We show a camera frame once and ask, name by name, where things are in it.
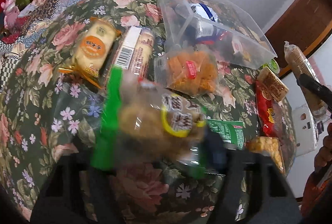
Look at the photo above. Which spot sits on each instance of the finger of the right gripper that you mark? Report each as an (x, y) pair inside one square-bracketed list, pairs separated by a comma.
[(317, 95)]

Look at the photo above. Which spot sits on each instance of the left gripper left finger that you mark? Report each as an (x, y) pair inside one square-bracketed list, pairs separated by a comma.
[(61, 197)]

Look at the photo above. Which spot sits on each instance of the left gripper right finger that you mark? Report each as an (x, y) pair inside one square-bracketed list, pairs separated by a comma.
[(270, 197)]

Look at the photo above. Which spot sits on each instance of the round biscuit sleeve pack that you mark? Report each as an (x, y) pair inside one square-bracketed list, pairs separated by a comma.
[(299, 65)]

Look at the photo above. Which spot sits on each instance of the green cat ear snack bag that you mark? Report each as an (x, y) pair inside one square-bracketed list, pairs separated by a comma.
[(144, 122)]

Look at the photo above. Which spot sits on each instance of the blue white snack bag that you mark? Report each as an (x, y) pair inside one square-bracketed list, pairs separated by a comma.
[(198, 25)]

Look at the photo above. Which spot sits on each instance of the person's right hand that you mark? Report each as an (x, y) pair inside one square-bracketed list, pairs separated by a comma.
[(324, 155)]

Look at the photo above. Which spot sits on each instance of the peanut snack bag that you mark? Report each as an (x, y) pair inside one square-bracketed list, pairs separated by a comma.
[(268, 147)]

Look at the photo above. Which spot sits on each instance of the brown wafer packet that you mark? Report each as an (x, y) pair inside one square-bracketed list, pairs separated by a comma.
[(273, 84)]

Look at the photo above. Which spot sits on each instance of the green jelly cup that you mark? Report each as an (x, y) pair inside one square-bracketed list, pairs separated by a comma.
[(273, 66)]

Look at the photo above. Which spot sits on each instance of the red snack bag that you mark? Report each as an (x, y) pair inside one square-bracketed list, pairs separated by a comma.
[(269, 112)]

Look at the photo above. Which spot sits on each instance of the green snack packet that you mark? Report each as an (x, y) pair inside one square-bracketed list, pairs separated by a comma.
[(231, 132)]

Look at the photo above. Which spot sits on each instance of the wooden wardrobe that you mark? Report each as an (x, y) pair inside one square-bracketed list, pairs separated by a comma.
[(306, 23)]

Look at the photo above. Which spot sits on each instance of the floral green bedspread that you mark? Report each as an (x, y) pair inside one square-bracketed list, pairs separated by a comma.
[(44, 116)]

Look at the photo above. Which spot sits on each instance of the orange fried snack bag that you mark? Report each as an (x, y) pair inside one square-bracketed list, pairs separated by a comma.
[(192, 70)]

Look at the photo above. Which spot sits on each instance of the orange label cake packet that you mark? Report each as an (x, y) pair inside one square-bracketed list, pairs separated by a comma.
[(92, 51)]

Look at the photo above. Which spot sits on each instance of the barcode biscuit box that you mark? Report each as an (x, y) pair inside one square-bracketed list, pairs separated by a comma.
[(132, 53)]

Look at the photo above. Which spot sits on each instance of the clear plastic storage bin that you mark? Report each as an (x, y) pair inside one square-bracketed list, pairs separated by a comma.
[(223, 27)]

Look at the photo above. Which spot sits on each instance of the patchwork checkered quilt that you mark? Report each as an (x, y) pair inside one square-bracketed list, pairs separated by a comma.
[(32, 21)]

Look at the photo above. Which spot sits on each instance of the pink plush toy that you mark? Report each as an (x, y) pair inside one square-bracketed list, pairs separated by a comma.
[(11, 13)]

